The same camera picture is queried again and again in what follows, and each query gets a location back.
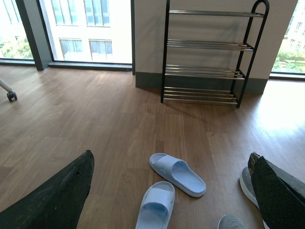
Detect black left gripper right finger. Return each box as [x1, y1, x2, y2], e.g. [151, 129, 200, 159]
[248, 152, 305, 229]

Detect black metal shoe rack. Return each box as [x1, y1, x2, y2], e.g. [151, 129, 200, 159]
[161, 0, 270, 107]

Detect light blue slipper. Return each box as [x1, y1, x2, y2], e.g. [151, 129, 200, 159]
[149, 153, 206, 198]
[135, 181, 175, 229]

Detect light blue slipper near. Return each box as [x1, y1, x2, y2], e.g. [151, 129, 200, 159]
[135, 181, 175, 229]

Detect grey knit sneaker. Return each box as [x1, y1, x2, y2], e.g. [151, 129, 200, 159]
[216, 214, 246, 229]
[239, 166, 271, 229]

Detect light blue slipper far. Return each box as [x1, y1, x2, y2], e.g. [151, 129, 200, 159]
[149, 153, 206, 198]

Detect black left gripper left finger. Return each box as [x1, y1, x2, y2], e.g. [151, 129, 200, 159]
[0, 150, 94, 229]

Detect white chair leg with caster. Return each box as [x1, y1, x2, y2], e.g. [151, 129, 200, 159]
[0, 79, 18, 102]

